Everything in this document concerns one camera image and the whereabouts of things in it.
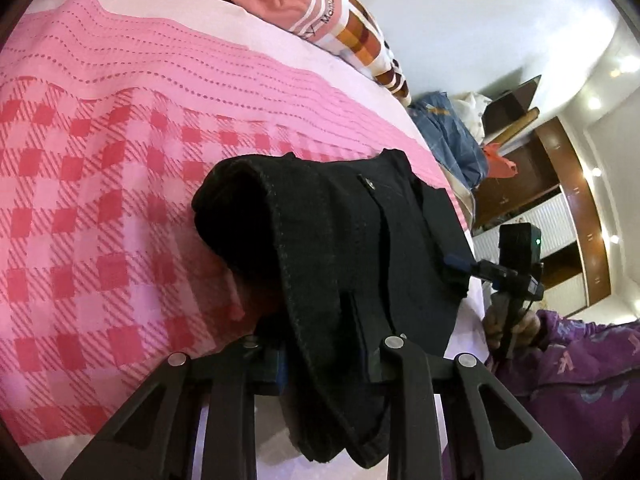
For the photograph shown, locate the purple patterned sleeve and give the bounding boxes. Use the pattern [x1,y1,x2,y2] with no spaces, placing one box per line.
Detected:
[439,309,640,480]

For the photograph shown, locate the pink checkered bed sheet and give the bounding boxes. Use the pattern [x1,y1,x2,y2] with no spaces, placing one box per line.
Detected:
[0,0,490,480]

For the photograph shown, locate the blue denim garment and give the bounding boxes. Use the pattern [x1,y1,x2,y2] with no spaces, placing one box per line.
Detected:
[407,92,489,191]

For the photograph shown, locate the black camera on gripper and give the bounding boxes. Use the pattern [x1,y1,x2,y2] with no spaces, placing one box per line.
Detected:
[499,222,541,274]

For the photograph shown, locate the black pants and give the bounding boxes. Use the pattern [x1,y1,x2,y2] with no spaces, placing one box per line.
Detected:
[192,150,472,468]

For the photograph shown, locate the orange red cloth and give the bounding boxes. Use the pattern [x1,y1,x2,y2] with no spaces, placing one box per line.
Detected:
[483,143,518,179]

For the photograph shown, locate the brown wooden wardrobe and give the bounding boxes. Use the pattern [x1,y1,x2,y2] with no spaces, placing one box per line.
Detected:
[473,117,611,316]

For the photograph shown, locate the right hand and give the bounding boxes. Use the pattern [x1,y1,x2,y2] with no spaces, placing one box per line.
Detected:
[483,292,541,363]

